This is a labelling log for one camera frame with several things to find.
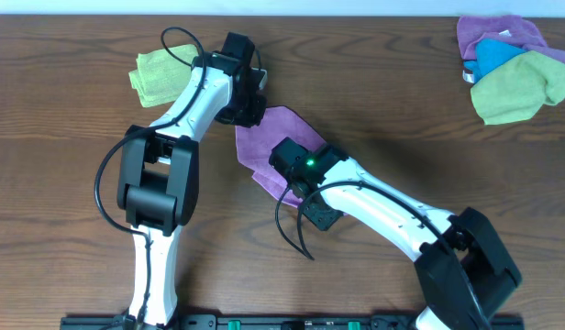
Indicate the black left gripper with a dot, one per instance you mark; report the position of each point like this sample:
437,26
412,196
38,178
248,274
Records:
245,112

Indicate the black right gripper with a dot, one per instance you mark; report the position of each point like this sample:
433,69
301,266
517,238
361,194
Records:
320,214

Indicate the pink microfiber cloth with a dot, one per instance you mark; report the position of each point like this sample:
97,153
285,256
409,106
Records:
254,145

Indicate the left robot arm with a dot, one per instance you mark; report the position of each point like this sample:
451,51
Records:
158,183

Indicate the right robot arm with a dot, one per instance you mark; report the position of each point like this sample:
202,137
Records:
464,269

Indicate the folded light green cloth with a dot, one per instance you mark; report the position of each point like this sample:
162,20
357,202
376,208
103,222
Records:
159,78

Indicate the crumpled green cloth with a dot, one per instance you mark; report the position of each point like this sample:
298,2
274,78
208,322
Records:
516,90

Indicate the crumpled blue cloth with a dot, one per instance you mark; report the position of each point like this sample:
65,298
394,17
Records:
490,54

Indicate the crumpled purple cloth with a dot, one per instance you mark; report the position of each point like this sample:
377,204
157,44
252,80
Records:
510,29

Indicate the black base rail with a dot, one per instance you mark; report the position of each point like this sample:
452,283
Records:
212,322

